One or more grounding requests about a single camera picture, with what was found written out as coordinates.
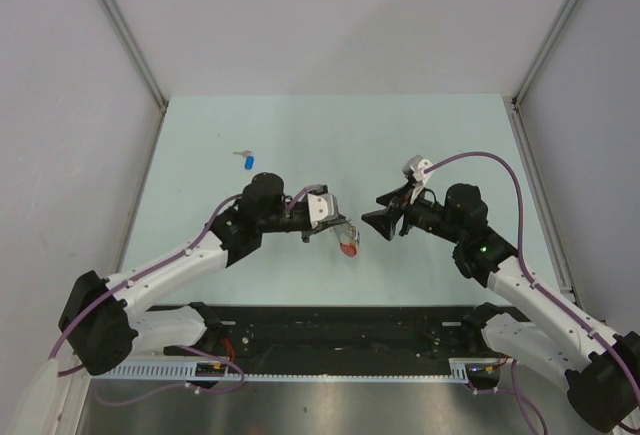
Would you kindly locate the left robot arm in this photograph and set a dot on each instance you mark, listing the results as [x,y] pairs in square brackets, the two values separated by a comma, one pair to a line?
[107,319]

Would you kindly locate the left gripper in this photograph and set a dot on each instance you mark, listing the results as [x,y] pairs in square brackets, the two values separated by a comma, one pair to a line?
[320,225]

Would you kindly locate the red handled keyring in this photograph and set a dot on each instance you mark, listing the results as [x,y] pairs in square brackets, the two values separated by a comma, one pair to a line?
[348,238]

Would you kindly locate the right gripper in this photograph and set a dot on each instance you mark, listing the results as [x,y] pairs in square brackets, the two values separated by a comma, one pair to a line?
[385,220]

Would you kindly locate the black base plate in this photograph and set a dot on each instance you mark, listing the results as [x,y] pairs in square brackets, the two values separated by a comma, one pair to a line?
[345,337]

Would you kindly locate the aluminium frame post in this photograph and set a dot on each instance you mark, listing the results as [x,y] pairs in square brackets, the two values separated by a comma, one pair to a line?
[119,24]
[552,37]

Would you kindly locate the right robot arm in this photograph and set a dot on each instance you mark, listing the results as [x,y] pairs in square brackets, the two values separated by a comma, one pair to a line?
[595,366]

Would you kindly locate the white cable duct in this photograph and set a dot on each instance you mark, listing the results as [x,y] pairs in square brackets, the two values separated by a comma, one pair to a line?
[452,370]

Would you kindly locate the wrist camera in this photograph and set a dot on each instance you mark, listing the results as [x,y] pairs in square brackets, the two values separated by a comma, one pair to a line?
[415,170]
[322,208]

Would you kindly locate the solid blue tag key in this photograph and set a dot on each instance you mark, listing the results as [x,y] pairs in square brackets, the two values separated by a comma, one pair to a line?
[249,158]

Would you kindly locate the left aluminium frame post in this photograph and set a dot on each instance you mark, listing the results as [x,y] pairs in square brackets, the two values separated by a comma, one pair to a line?
[119,24]

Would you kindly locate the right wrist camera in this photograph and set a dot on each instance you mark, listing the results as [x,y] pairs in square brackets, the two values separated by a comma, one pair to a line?
[415,170]

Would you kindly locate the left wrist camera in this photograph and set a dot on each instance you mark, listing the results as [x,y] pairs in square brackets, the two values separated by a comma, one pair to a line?
[322,208]

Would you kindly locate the right aluminium frame post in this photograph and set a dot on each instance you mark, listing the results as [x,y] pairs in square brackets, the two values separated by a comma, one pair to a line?
[552,37]

